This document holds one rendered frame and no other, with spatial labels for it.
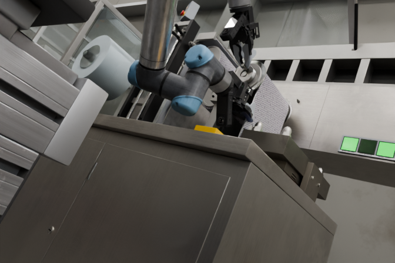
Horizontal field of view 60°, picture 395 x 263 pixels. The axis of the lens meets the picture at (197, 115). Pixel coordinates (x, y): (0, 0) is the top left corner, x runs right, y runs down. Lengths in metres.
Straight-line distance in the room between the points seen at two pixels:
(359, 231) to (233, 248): 2.10
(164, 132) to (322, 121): 0.74
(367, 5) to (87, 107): 3.67
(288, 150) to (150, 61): 0.47
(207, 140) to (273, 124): 0.56
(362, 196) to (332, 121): 1.51
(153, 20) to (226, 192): 0.45
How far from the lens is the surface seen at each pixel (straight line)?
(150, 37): 0.89
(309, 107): 1.50
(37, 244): 1.17
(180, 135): 0.86
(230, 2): 1.22
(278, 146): 1.01
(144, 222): 0.87
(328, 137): 1.40
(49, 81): 0.36
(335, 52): 1.63
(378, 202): 2.85
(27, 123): 0.35
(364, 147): 1.35
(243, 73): 1.26
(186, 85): 0.92
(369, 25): 3.74
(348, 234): 2.82
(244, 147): 0.74
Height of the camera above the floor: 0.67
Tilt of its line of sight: 18 degrees up
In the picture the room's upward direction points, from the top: 25 degrees clockwise
